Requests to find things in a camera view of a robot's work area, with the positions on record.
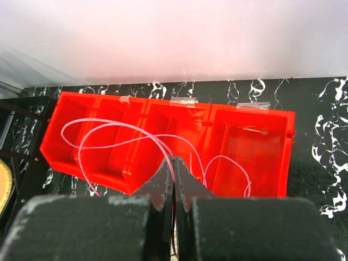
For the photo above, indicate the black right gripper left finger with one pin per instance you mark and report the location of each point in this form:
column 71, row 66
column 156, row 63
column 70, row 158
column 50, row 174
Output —
column 117, row 227

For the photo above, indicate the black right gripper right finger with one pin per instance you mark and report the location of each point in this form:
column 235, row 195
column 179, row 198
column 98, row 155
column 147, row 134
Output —
column 252, row 228

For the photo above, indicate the red bin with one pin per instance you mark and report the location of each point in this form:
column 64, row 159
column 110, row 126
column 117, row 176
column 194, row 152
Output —
column 181, row 127
column 247, row 151
column 102, row 163
column 58, row 144

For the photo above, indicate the woven bamboo tray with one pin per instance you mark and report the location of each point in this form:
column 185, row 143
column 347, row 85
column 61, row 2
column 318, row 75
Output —
column 6, row 184

